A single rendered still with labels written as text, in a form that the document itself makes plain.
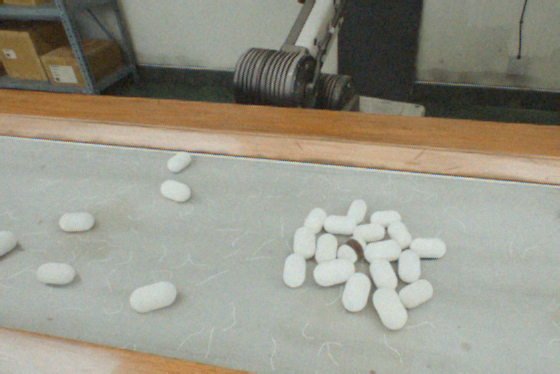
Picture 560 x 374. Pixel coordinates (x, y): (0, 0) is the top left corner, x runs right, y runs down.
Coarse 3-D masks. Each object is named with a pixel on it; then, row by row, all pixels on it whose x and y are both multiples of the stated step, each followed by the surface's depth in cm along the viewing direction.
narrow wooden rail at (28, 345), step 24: (0, 336) 31; (24, 336) 31; (48, 336) 31; (0, 360) 30; (24, 360) 29; (48, 360) 29; (72, 360) 29; (96, 360) 29; (120, 360) 29; (144, 360) 29; (168, 360) 29
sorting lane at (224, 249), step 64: (0, 192) 51; (64, 192) 50; (128, 192) 50; (192, 192) 50; (256, 192) 50; (320, 192) 49; (384, 192) 49; (448, 192) 49; (512, 192) 49; (0, 256) 42; (64, 256) 41; (128, 256) 41; (192, 256) 41; (256, 256) 41; (448, 256) 40; (512, 256) 40; (0, 320) 35; (64, 320) 35; (128, 320) 35; (192, 320) 35; (256, 320) 35; (320, 320) 35; (448, 320) 35; (512, 320) 34
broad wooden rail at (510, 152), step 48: (0, 96) 69; (48, 96) 68; (96, 96) 68; (96, 144) 60; (144, 144) 59; (192, 144) 57; (240, 144) 56; (288, 144) 55; (336, 144) 54; (384, 144) 54; (432, 144) 53; (480, 144) 53; (528, 144) 53
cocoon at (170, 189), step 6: (162, 186) 48; (168, 186) 48; (174, 186) 47; (180, 186) 47; (186, 186) 48; (162, 192) 48; (168, 192) 47; (174, 192) 47; (180, 192) 47; (186, 192) 47; (174, 198) 47; (180, 198) 47; (186, 198) 48
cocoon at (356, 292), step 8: (352, 280) 36; (360, 280) 36; (368, 280) 36; (352, 288) 35; (360, 288) 35; (368, 288) 36; (344, 296) 35; (352, 296) 34; (360, 296) 34; (344, 304) 35; (352, 304) 34; (360, 304) 34
